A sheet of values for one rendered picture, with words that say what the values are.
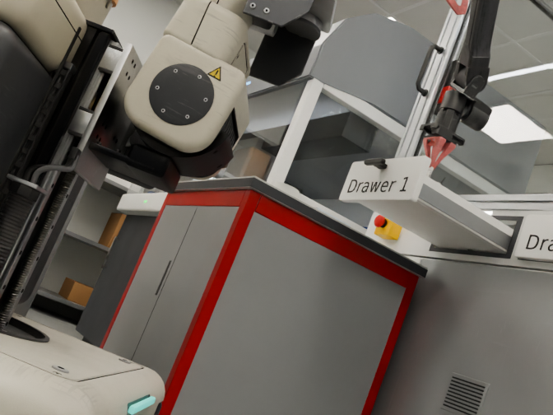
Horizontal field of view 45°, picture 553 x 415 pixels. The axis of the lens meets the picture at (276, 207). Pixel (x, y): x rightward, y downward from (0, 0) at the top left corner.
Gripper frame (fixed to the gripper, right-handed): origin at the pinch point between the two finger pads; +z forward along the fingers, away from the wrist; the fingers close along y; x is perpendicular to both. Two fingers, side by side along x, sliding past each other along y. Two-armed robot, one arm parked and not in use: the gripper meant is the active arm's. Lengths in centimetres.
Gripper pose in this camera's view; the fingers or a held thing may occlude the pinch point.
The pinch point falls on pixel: (431, 165)
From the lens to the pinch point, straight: 169.6
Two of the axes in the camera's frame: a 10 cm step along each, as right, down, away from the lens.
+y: -8.2, -4.0, -4.1
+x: 4.4, 0.1, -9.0
